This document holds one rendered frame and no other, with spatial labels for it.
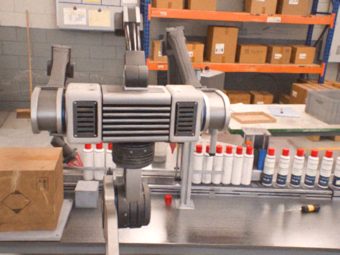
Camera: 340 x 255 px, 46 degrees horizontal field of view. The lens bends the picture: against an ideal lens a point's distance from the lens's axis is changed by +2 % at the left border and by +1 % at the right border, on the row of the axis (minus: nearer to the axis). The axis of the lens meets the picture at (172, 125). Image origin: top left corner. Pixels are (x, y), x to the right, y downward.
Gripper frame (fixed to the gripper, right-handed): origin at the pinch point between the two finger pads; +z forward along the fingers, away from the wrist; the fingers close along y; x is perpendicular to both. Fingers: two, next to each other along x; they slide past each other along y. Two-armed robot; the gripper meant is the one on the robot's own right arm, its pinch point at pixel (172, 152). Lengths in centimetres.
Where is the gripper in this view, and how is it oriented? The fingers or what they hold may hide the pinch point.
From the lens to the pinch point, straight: 206.7
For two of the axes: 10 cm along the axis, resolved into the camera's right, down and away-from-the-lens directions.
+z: -0.6, 9.4, 3.4
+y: -10.0, -0.3, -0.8
